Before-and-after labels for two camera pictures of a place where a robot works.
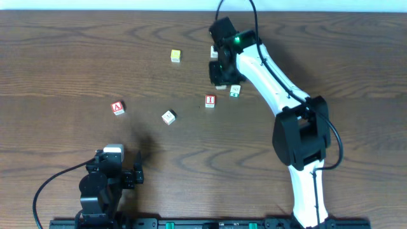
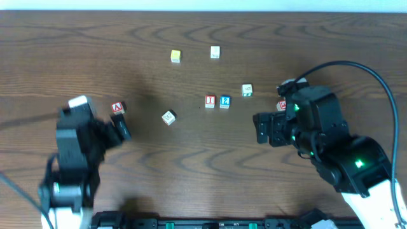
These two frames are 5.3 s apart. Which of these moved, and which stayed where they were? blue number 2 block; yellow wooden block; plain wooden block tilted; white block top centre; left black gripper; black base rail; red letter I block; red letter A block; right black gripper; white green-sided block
Moved: right black gripper; blue number 2 block; white green-sided block; left black gripper
Stayed: plain wooden block tilted; red letter I block; white block top centre; red letter A block; yellow wooden block; black base rail
